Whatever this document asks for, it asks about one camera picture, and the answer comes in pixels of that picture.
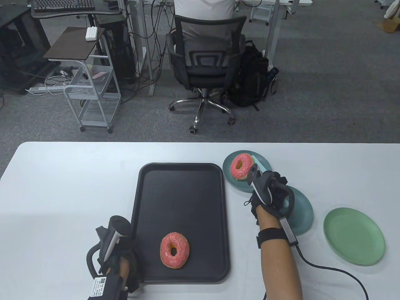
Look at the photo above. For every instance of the white rolling cart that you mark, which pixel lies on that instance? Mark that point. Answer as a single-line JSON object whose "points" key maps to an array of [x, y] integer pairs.
{"points": [[93, 124]]}

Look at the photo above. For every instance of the black white controller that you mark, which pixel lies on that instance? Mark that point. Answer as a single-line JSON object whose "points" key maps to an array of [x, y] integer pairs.
{"points": [[252, 175], [118, 225]]}

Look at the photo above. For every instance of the light blue dessert shovel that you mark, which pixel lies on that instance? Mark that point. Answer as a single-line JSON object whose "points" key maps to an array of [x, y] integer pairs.
{"points": [[261, 167]]}

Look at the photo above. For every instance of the green round plate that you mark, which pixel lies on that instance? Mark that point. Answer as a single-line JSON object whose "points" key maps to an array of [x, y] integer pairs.
{"points": [[353, 237]]}

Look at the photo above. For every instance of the cream cloth bag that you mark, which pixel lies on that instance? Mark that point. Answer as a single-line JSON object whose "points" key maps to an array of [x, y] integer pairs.
{"points": [[392, 11]]}

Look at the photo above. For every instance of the black computer tower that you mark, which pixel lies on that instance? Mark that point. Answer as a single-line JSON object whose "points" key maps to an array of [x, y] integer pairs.
{"points": [[120, 53]]}

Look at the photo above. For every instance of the white power strip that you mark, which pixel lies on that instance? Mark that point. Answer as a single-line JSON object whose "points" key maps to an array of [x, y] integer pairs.
{"points": [[40, 89]]}

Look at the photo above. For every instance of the black backpack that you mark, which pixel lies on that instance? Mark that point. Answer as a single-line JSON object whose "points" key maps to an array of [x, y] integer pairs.
{"points": [[250, 78]]}

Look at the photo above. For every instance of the black white left controller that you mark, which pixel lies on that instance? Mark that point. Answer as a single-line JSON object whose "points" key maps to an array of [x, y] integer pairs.
{"points": [[118, 225]]}

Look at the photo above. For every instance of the black mesh office chair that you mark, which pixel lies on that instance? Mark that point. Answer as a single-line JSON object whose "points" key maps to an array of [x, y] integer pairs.
{"points": [[206, 72]]}

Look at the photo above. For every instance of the small white box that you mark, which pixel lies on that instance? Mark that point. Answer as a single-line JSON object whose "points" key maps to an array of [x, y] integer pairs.
{"points": [[91, 33]]}

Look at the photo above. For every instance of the pink sprinkled mini donut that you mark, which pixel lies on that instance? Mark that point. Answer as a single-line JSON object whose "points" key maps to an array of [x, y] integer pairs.
{"points": [[183, 250], [247, 161]]}

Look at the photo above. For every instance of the pink flat item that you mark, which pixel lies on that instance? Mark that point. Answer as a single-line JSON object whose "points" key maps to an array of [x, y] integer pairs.
{"points": [[99, 75]]}

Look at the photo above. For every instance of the cardboard box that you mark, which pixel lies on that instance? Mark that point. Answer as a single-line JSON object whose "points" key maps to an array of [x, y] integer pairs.
{"points": [[389, 26]]}

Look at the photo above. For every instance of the black labelled wrist box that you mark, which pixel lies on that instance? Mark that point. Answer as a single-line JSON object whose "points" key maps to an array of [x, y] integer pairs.
{"points": [[104, 287]]}

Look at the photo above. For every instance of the black keyboard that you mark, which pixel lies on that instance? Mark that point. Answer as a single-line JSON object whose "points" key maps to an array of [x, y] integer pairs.
{"points": [[62, 4]]}

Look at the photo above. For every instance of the teal round plate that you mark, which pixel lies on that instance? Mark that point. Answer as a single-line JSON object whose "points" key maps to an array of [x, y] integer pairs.
{"points": [[237, 184], [303, 215]]}

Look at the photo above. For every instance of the black oblong wrist module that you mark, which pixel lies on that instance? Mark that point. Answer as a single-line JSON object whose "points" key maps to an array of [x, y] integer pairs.
{"points": [[289, 232]]}

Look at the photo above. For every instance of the small white trolley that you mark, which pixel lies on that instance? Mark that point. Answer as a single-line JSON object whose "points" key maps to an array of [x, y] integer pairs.
{"points": [[259, 14]]}

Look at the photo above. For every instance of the person's right hand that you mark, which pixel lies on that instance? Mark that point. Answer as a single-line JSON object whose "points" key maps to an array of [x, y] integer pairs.
{"points": [[273, 187]]}

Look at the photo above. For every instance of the black baking tray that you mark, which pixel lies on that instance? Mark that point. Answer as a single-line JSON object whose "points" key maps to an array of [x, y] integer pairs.
{"points": [[181, 203]]}

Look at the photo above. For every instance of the black bottle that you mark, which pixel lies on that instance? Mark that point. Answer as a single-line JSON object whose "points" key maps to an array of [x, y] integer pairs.
{"points": [[273, 72]]}

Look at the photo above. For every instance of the brown side table top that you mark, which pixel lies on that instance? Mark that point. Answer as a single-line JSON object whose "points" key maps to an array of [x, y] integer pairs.
{"points": [[72, 43]]}

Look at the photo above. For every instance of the person's right forearm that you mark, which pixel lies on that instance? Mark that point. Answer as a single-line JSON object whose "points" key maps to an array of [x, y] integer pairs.
{"points": [[278, 268]]}

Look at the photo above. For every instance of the person's left hand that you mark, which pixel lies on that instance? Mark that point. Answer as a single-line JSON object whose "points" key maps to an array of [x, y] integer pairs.
{"points": [[132, 268]]}

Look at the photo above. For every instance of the black white right controller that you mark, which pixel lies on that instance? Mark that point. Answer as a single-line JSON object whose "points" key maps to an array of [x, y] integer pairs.
{"points": [[252, 175]]}

